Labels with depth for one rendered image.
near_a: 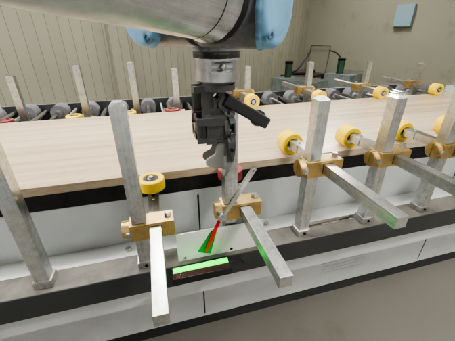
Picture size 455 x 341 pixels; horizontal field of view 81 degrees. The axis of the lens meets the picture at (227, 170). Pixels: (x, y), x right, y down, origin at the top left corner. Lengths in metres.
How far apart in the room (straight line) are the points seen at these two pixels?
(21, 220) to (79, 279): 0.23
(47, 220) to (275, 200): 0.80
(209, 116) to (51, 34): 4.09
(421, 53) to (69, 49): 6.71
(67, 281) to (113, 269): 0.12
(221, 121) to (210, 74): 0.09
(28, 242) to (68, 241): 0.29
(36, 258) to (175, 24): 0.70
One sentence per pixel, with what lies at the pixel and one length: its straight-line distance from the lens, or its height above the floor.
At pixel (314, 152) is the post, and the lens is 0.79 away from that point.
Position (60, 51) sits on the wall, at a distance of 4.57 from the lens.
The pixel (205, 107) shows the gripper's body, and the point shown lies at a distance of 0.54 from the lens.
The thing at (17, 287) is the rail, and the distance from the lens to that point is 0.94.
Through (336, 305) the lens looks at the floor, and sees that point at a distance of 1.71.
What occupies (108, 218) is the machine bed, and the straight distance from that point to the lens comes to 1.01.
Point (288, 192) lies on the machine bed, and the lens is 1.11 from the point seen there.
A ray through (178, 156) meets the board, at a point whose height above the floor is 0.90.
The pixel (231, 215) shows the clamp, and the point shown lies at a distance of 0.77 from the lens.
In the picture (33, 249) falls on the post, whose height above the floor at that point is 0.83.
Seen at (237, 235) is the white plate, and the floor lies 0.76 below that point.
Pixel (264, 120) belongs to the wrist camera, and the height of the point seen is 1.13.
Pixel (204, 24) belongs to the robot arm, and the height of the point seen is 1.30.
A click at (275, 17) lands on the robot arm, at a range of 0.33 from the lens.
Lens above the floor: 1.29
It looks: 27 degrees down
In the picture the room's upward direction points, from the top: straight up
